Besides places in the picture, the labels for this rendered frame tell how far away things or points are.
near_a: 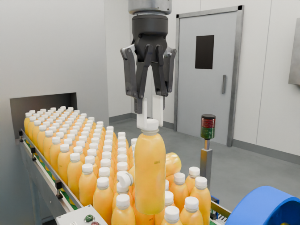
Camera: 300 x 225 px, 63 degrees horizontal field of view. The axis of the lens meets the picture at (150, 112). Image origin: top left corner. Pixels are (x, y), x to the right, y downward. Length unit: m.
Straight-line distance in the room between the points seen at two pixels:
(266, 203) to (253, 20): 3.62
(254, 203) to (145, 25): 0.42
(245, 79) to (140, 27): 3.62
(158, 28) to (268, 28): 3.51
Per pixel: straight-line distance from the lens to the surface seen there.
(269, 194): 0.61
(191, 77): 4.52
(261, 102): 4.01
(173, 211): 0.70
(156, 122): 0.54
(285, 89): 3.88
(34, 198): 2.03
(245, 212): 0.56
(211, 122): 1.09
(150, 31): 0.50
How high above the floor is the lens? 1.53
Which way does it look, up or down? 13 degrees down
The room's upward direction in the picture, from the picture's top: straight up
